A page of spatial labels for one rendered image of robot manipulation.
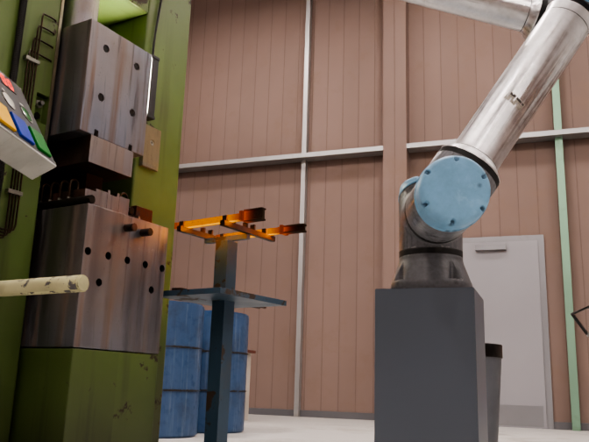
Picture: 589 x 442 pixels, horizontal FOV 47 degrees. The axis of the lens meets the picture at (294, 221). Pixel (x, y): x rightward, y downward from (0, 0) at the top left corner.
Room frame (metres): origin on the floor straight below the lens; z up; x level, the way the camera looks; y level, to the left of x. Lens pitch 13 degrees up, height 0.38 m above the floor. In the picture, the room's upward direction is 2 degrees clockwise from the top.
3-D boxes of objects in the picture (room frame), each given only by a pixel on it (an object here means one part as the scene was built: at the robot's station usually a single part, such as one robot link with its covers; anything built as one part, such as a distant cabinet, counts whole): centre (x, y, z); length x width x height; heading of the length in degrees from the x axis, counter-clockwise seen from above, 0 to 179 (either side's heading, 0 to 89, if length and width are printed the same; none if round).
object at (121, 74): (2.36, 0.79, 1.37); 0.42 x 0.39 x 0.40; 59
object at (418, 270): (1.61, -0.33, 0.65); 0.19 x 0.19 x 0.10
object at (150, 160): (2.55, 0.58, 1.27); 0.09 x 0.02 x 0.17; 149
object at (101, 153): (2.32, 0.81, 1.12); 0.42 x 0.20 x 0.10; 59
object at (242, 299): (2.57, 0.26, 0.69); 0.40 x 0.30 x 0.02; 146
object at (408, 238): (1.60, -0.33, 0.79); 0.17 x 0.15 x 0.18; 0
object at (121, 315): (2.38, 0.79, 0.69); 0.56 x 0.38 x 0.45; 59
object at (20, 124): (1.68, 0.72, 1.01); 0.07 x 0.05 x 0.07; 174
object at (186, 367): (5.42, 0.81, 0.47); 1.29 x 0.79 x 0.95; 167
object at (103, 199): (2.32, 0.81, 0.96); 0.42 x 0.20 x 0.09; 59
